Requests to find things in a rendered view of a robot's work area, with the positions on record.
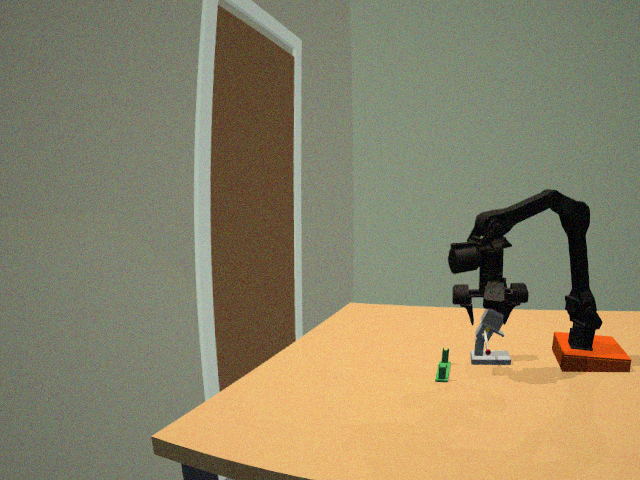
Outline grey tapered pin with red cap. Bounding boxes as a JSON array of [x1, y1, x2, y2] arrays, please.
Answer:
[[483, 330, 491, 355]]

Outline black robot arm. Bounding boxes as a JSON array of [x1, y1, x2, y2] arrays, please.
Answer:
[[448, 189, 603, 351]]

